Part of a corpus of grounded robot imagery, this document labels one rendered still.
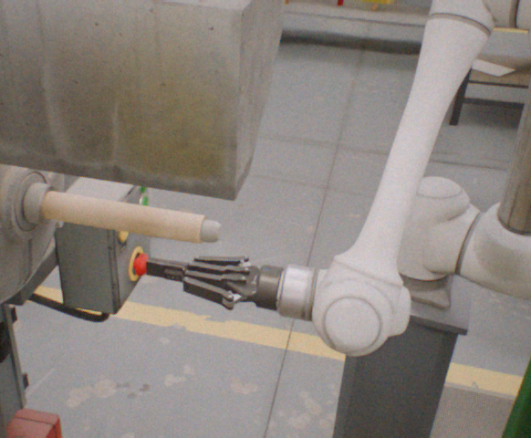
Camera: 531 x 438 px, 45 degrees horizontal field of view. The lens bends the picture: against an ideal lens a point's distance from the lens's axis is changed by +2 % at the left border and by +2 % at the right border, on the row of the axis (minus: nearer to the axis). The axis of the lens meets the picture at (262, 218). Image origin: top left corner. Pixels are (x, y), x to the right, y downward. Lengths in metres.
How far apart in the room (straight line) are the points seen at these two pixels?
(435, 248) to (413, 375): 0.35
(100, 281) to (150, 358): 1.30
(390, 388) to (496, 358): 0.94
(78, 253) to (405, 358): 0.88
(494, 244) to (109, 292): 0.78
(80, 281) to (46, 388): 1.25
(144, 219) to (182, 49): 0.29
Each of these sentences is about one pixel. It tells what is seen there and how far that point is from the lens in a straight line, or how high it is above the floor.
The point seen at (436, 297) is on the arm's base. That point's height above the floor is 0.72.
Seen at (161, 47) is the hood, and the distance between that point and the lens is 0.45.
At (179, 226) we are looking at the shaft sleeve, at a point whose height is 1.26.
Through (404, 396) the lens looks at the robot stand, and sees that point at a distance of 1.69.
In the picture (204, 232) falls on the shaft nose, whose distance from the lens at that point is 0.68.
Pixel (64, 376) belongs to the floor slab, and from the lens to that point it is 2.32.
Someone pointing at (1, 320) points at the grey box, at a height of 0.88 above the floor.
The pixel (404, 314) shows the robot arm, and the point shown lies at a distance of 1.02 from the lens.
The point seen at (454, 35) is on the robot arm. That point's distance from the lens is 1.06.
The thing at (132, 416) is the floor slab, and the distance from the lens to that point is 2.16.
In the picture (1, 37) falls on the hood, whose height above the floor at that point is 1.49.
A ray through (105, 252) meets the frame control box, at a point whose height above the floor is 1.05.
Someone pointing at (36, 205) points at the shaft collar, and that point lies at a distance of 0.74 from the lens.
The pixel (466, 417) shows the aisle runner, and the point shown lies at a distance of 2.30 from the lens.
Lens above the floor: 1.63
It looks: 32 degrees down
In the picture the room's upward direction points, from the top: 4 degrees clockwise
